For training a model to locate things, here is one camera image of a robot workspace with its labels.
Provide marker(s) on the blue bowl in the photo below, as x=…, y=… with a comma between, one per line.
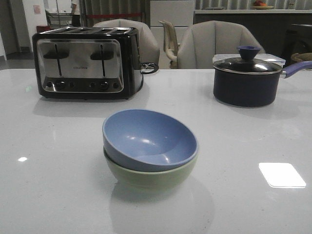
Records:
x=147, y=141

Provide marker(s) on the green bowl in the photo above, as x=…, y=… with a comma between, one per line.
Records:
x=150, y=181

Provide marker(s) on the beige armchair left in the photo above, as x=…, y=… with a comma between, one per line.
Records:
x=148, y=46

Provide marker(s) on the beige armchair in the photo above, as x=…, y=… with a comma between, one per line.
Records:
x=148, y=46
x=202, y=41

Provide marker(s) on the cream plastic chair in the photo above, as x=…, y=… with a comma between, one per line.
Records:
x=170, y=44

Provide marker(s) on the beige armchair right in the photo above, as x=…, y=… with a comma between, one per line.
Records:
x=202, y=41

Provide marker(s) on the dark blue saucepan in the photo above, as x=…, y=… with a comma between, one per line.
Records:
x=251, y=90

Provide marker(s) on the black and chrome toaster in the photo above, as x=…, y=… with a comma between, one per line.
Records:
x=88, y=62

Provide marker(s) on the glass pot lid blue knob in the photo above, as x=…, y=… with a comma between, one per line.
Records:
x=247, y=63

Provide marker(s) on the white cabinet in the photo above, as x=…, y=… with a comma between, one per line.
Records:
x=178, y=12

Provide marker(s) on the metal rack cart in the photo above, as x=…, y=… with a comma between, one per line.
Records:
x=58, y=19

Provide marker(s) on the red bin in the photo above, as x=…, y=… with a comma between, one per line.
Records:
x=42, y=28

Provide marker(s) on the fruit bowl on counter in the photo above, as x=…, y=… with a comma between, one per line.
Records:
x=260, y=5

